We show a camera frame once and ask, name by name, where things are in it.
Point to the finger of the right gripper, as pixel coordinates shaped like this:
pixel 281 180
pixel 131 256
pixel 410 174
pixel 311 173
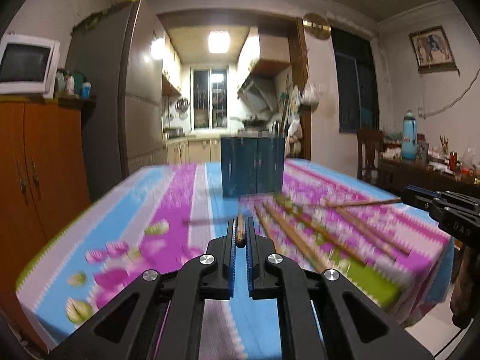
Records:
pixel 436 208
pixel 415 194

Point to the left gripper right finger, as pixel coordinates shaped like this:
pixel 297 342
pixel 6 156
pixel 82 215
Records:
pixel 323 315

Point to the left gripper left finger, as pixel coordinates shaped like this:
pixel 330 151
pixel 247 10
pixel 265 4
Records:
pixel 158 316

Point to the kitchen window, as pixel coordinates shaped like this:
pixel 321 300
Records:
pixel 209 98

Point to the person right hand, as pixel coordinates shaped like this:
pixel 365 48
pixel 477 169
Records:
pixel 465 297

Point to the dark wooden side table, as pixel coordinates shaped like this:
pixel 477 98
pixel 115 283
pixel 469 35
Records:
pixel 396 174

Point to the teal thermos flask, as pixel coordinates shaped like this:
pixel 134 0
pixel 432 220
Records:
pixel 408 146

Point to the wooden chair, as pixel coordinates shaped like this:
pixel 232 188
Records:
pixel 369 146

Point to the framed elephant picture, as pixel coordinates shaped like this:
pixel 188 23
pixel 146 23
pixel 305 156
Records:
pixel 432 51

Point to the white hanging plastic bag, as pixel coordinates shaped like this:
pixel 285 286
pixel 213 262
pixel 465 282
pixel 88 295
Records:
pixel 311 95

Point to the blue perforated utensil holder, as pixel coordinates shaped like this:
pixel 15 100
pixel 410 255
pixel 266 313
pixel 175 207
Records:
pixel 252 165

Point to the orange wooden cabinet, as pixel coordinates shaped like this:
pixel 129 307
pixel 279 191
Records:
pixel 43 187

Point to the steel range hood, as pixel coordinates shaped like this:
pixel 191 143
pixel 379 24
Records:
pixel 259 94

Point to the blue lidded cup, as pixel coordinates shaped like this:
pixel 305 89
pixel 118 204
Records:
pixel 86 90

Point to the white medicine bottle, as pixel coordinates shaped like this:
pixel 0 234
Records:
pixel 69 85

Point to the brown three-door refrigerator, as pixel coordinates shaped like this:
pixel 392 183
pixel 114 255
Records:
pixel 113 48

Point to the white microwave oven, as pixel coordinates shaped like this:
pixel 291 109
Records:
pixel 28 65

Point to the round gold wall clock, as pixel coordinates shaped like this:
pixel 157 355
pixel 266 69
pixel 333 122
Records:
pixel 317 26

